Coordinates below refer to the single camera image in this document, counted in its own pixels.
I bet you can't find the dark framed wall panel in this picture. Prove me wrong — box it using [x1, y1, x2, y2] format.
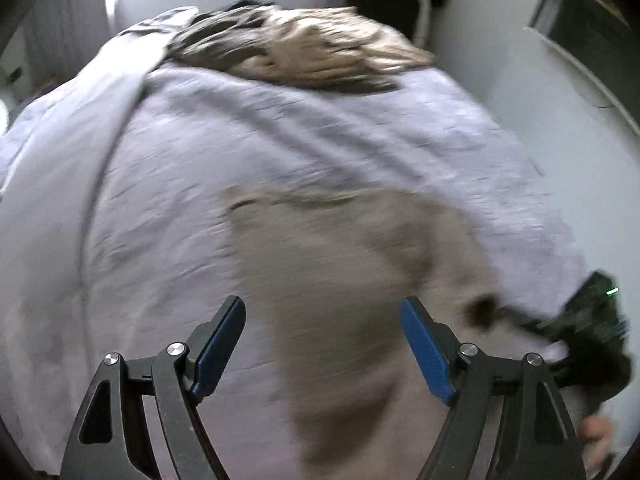
[524, 0, 640, 138]

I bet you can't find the beige knitted sweater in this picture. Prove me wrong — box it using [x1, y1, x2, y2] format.
[220, 186, 591, 480]

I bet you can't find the person's right hand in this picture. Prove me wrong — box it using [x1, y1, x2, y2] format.
[580, 414, 615, 476]

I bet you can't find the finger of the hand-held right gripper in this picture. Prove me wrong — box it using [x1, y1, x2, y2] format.
[467, 296, 561, 343]

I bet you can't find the white curtain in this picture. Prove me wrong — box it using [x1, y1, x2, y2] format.
[20, 0, 118, 91]

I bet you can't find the tan crumpled blanket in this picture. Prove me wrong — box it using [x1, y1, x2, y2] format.
[165, 4, 436, 95]

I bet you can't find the lavender bed sheet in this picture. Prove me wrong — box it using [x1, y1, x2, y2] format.
[0, 6, 591, 480]

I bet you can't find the white strap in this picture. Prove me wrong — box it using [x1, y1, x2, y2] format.
[412, 0, 434, 48]

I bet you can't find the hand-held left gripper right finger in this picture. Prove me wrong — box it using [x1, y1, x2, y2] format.
[399, 296, 587, 480]

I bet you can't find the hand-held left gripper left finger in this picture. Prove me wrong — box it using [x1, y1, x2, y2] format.
[60, 296, 247, 480]

